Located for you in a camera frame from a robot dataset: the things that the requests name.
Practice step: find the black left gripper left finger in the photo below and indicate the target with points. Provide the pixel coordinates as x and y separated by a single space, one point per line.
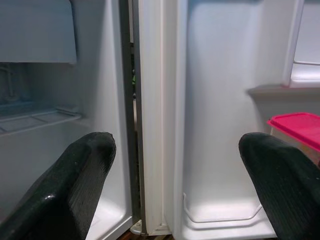
55 195

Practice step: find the pink lidded plastic container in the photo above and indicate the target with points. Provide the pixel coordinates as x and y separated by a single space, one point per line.
295 125

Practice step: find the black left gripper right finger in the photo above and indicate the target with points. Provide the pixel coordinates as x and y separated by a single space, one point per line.
287 190

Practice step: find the white freezer compartment flap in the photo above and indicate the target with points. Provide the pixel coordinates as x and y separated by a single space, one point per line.
37 30

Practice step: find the translucent fridge shelf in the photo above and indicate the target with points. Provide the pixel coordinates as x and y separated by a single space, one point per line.
37 120

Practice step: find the white fridge door shelf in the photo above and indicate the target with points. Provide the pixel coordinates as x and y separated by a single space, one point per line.
287 93

